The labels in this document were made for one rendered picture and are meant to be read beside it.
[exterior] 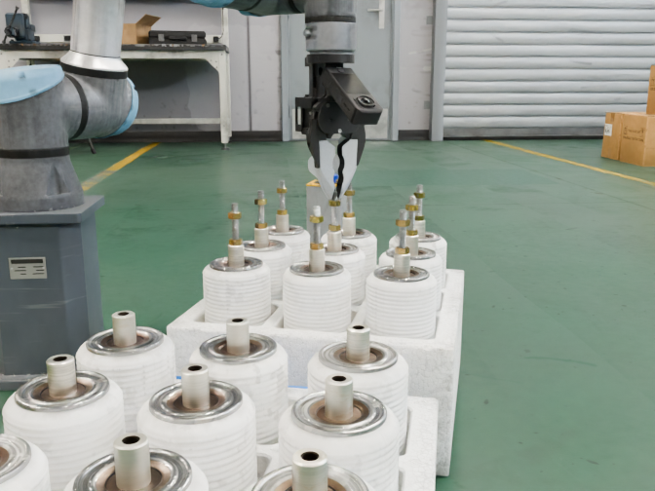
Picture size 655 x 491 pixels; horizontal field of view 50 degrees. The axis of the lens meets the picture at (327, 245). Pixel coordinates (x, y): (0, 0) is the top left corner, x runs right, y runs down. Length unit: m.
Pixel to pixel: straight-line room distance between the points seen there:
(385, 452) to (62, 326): 0.81
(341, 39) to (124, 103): 0.48
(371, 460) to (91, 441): 0.23
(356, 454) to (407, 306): 0.42
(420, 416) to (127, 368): 0.29
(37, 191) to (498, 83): 5.42
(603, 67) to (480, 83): 1.10
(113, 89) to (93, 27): 0.11
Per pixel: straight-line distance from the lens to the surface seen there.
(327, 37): 1.04
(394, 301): 0.92
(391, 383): 0.65
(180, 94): 6.12
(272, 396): 0.68
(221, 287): 0.98
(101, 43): 1.32
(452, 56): 6.25
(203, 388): 0.58
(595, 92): 6.70
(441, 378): 0.92
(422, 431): 0.70
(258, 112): 6.09
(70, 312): 1.26
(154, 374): 0.71
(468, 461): 1.02
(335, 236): 1.07
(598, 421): 1.18
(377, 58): 6.16
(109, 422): 0.63
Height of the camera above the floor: 0.51
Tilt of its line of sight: 13 degrees down
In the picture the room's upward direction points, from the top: straight up
